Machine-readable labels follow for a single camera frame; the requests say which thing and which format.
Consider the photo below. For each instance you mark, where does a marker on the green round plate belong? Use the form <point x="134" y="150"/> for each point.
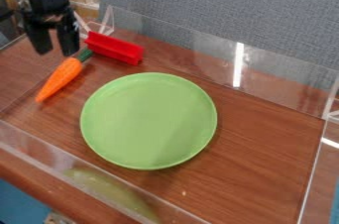
<point x="148" y="121"/>

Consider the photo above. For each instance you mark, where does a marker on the orange toy carrot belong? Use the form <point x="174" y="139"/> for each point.
<point x="63" y="75"/>

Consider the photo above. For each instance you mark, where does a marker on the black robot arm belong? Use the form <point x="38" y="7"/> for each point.
<point x="44" y="6"/>

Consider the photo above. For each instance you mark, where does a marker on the clear acrylic enclosure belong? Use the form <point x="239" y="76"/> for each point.
<point x="269" y="170"/>

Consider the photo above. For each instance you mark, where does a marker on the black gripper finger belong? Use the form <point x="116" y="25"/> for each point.
<point x="68" y="34"/>
<point x="38" y="33"/>

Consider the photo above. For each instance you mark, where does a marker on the red plastic block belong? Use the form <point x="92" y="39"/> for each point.
<point x="114" y="48"/>

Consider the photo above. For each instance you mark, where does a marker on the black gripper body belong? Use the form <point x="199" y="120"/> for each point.
<point x="48" y="20"/>

